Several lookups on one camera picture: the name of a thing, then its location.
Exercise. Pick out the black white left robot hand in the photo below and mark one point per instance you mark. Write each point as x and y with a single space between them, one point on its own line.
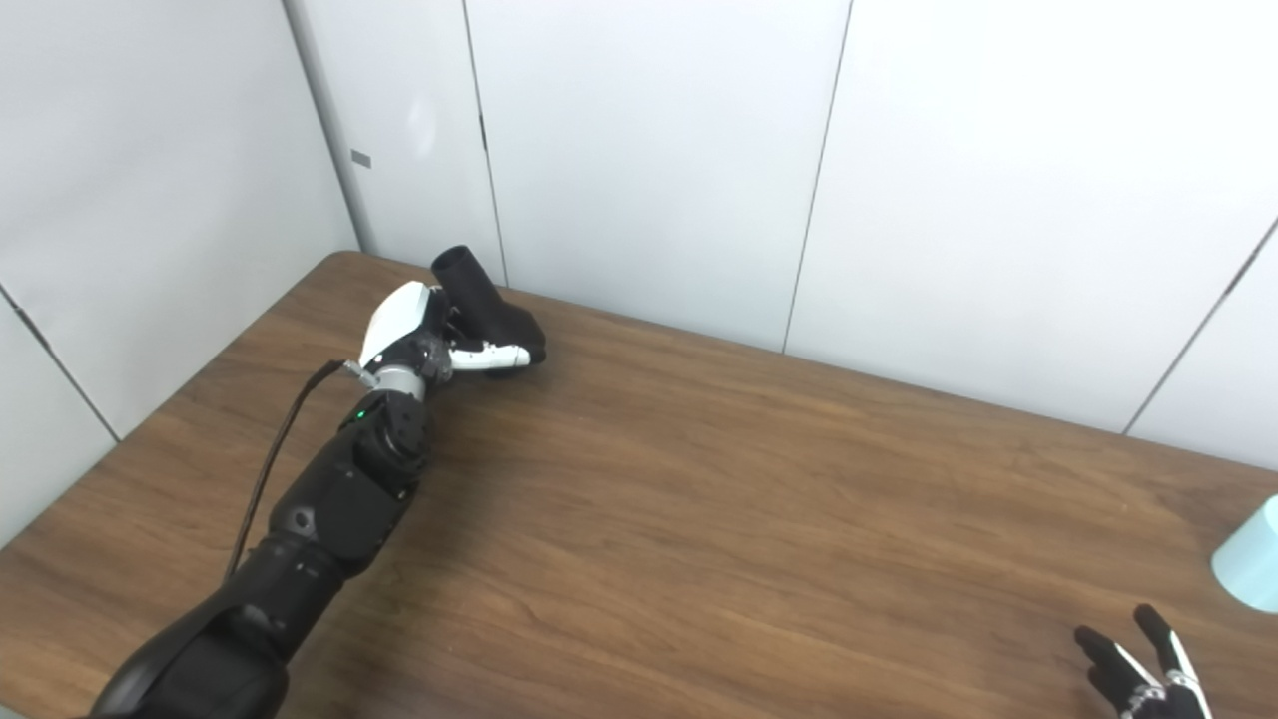
399 320

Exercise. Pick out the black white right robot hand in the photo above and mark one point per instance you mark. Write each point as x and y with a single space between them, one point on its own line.
1163 689

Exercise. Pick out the black funnel-shaped nozzle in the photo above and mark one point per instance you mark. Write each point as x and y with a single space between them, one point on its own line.
494 310

